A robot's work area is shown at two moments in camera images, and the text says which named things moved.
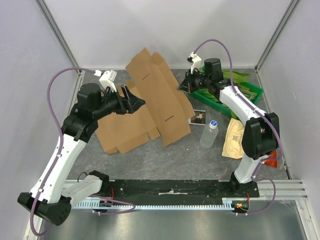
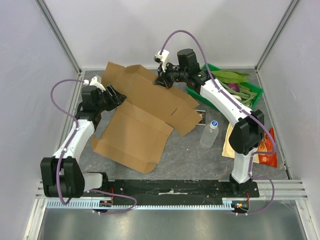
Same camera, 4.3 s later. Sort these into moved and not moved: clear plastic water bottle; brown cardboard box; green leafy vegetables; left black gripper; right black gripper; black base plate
Moved: brown cardboard box; right black gripper; left black gripper
Not moved: clear plastic water bottle; black base plate; green leafy vegetables
